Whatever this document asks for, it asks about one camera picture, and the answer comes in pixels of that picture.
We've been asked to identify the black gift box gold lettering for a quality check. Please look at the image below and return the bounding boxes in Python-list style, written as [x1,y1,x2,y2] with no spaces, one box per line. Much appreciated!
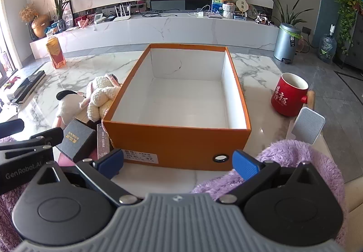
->
[56,119,97,163]

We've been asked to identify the white plush with striped bow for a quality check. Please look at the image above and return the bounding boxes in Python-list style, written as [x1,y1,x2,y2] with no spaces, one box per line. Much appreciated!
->
[56,90,84,129]

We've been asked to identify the cream crochet bunny plush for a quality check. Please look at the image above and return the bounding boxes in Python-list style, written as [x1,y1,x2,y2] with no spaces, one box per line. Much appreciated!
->
[79,74,122,122]

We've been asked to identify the purple fuzzy blanket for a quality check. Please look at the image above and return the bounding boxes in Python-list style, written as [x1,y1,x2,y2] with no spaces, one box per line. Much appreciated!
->
[192,139,348,247]

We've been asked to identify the grey mesh paddle brush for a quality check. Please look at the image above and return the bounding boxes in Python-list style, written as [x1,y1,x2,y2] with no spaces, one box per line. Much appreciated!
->
[291,106,326,145]

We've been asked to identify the red ceramic mug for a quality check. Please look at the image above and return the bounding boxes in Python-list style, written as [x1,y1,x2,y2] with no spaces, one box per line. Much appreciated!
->
[271,73,309,117]

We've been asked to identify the orange cardboard storage box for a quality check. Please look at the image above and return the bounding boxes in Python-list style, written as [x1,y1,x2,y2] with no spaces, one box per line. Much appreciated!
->
[103,44,252,171]

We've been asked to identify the bronze round vase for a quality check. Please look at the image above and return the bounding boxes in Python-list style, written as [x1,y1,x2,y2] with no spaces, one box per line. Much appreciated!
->
[31,14,50,38]

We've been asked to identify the silver pedal trash bin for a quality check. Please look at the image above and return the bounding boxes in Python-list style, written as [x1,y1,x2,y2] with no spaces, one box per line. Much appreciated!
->
[274,23,302,64]

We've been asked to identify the white wifi router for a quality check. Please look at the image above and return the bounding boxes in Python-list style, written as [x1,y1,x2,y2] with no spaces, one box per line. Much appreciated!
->
[114,4,131,22]

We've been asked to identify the large water bottle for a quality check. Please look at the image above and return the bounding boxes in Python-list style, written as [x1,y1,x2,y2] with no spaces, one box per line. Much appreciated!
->
[318,24,337,64]

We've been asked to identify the potted green plant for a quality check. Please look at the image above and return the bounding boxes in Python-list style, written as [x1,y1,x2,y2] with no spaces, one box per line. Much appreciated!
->
[271,0,313,26]

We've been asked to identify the small teddy bear figurine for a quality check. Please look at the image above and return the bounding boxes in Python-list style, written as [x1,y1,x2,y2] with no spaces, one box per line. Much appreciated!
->
[221,0,236,19]

